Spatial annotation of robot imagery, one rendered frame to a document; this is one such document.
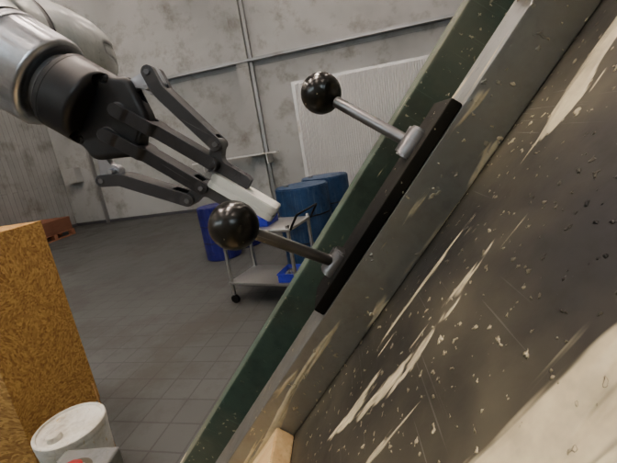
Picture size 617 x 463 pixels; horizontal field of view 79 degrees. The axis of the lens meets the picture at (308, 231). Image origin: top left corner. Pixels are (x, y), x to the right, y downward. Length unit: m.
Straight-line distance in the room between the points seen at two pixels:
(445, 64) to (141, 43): 10.63
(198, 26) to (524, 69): 10.11
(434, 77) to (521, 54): 0.24
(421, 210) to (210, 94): 9.80
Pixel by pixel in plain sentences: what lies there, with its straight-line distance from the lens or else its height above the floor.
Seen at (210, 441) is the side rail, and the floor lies 0.98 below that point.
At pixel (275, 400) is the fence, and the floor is 1.24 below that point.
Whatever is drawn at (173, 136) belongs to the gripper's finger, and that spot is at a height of 1.49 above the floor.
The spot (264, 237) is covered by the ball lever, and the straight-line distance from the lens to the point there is 0.29.
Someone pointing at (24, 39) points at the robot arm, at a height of 1.58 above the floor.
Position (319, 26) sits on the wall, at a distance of 9.42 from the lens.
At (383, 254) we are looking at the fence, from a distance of 0.31.
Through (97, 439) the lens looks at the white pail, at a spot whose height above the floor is 0.30.
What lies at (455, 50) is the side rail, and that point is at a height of 1.55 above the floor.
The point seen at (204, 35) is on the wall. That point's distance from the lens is 10.26.
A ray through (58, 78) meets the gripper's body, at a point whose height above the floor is 1.55.
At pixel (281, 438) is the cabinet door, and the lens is 0.40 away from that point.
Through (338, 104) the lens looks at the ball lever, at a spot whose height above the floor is 1.49.
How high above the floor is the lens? 1.47
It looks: 14 degrees down
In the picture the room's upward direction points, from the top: 9 degrees counter-clockwise
